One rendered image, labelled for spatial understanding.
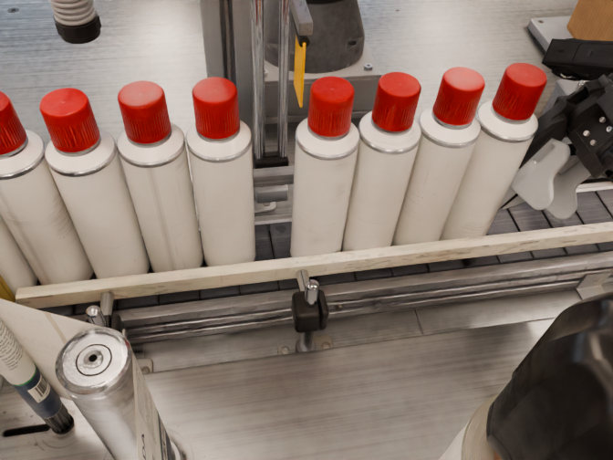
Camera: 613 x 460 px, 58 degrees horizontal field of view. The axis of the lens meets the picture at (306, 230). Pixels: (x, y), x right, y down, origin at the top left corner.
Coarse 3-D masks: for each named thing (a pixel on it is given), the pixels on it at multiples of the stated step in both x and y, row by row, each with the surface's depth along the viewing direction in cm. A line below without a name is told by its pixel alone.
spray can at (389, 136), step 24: (384, 96) 41; (408, 96) 41; (360, 120) 46; (384, 120) 43; (408, 120) 43; (360, 144) 45; (384, 144) 44; (408, 144) 44; (360, 168) 47; (384, 168) 45; (408, 168) 46; (360, 192) 48; (384, 192) 47; (360, 216) 50; (384, 216) 50; (360, 240) 53; (384, 240) 53
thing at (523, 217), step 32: (608, 192) 65; (288, 224) 59; (512, 224) 61; (544, 224) 61; (576, 224) 61; (256, 256) 56; (288, 256) 56; (480, 256) 58; (512, 256) 58; (544, 256) 58; (224, 288) 54; (256, 288) 54; (288, 288) 54
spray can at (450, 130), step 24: (456, 72) 43; (456, 96) 42; (480, 96) 43; (432, 120) 45; (456, 120) 44; (432, 144) 45; (456, 144) 44; (432, 168) 47; (456, 168) 47; (408, 192) 51; (432, 192) 49; (456, 192) 50; (408, 216) 52; (432, 216) 51; (408, 240) 55; (432, 240) 55
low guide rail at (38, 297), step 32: (608, 224) 57; (320, 256) 52; (352, 256) 52; (384, 256) 53; (416, 256) 54; (448, 256) 55; (32, 288) 48; (64, 288) 49; (96, 288) 49; (128, 288) 49; (160, 288) 50; (192, 288) 51
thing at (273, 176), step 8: (264, 168) 53; (272, 168) 53; (280, 168) 53; (288, 168) 53; (256, 176) 52; (264, 176) 52; (272, 176) 52; (280, 176) 52; (288, 176) 52; (192, 184) 51; (256, 184) 53; (264, 184) 53; (272, 184) 53; (280, 184) 53
